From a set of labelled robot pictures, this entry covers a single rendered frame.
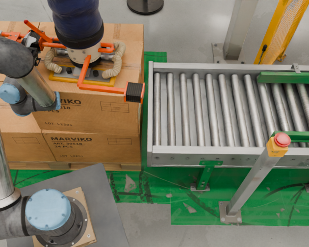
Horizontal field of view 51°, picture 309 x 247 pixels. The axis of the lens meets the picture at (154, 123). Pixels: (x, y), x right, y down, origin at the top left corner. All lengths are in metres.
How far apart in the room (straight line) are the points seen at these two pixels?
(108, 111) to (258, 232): 1.33
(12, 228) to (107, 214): 0.44
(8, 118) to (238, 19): 1.90
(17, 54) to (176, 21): 2.54
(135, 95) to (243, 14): 1.61
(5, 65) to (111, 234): 0.85
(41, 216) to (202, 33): 2.59
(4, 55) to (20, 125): 1.08
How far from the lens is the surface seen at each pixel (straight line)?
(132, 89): 1.45
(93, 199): 1.59
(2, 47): 1.11
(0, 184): 1.27
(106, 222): 1.55
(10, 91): 1.55
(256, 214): 2.46
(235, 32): 2.94
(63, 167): 2.49
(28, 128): 2.11
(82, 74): 1.55
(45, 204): 1.27
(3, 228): 1.33
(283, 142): 1.49
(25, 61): 1.14
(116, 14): 3.58
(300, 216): 2.56
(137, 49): 1.84
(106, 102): 1.69
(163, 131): 2.04
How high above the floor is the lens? 2.24
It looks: 58 degrees down
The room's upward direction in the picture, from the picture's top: 2 degrees clockwise
